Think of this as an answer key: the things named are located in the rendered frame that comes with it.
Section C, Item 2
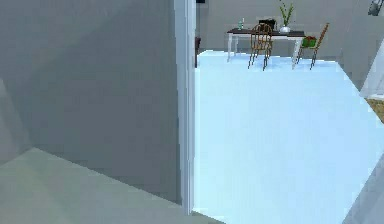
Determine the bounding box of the green red object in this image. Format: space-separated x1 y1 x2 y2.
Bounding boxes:
301 35 318 48

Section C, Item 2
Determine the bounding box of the black box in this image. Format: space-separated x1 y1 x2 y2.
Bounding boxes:
258 19 278 32

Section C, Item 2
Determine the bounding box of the brown wooden spindle chair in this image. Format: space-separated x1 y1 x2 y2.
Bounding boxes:
247 22 274 72

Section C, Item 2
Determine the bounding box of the green house plant white pot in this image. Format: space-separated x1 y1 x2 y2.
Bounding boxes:
278 0 295 34

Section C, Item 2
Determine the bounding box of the dark top white leg table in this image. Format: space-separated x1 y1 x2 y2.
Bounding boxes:
226 27 306 65

